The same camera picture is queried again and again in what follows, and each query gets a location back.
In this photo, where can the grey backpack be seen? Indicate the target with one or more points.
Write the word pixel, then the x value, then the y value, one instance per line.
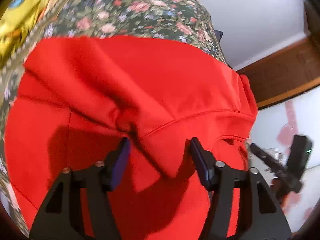
pixel 219 35

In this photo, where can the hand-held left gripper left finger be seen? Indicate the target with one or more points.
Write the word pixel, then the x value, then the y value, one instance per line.
pixel 120 165

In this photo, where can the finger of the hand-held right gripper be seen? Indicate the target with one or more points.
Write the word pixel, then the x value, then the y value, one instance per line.
pixel 265 156

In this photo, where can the yellow cartoon print blanket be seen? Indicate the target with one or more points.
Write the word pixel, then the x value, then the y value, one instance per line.
pixel 22 12

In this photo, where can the wooden door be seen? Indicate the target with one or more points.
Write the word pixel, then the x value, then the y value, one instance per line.
pixel 280 72

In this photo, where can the floral bedspread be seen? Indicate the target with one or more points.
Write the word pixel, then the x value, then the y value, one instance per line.
pixel 125 10

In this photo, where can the red zip jacket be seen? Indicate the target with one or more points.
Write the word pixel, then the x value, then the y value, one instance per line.
pixel 150 92

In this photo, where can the white wardrobe sliding door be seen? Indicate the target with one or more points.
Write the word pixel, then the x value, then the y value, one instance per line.
pixel 275 125

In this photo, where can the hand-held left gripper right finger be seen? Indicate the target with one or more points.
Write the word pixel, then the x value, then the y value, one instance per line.
pixel 202 165

